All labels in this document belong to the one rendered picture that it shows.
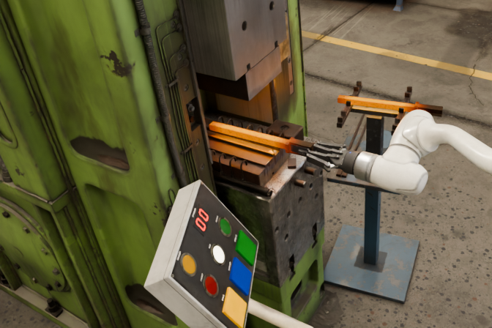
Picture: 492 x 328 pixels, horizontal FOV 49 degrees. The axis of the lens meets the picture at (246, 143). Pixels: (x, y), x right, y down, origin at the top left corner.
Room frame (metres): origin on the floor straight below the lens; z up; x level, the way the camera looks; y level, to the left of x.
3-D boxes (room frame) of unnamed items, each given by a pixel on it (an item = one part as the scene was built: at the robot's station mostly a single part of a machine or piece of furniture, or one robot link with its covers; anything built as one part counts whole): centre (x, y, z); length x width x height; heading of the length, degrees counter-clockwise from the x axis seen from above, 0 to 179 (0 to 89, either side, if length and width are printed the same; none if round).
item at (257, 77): (1.61, 0.08, 1.32); 0.42 x 0.20 x 0.10; 52
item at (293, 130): (1.66, -0.15, 0.95); 0.12 x 0.08 x 0.06; 52
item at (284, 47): (1.81, -0.18, 1.27); 0.09 x 0.02 x 0.17; 142
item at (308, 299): (1.66, 0.05, 0.23); 0.55 x 0.37 x 0.47; 52
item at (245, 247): (1.06, 0.04, 1.01); 0.07 x 0.05 x 0.07; 167
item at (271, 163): (1.61, 0.08, 0.96); 0.42 x 0.20 x 0.09; 52
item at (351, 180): (1.80, -0.54, 0.67); 0.40 x 0.30 x 0.02; 151
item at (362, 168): (1.30, -0.36, 1.04); 0.09 x 0.06 x 0.09; 142
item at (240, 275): (0.96, 0.07, 1.01); 0.07 x 0.05 x 0.07; 167
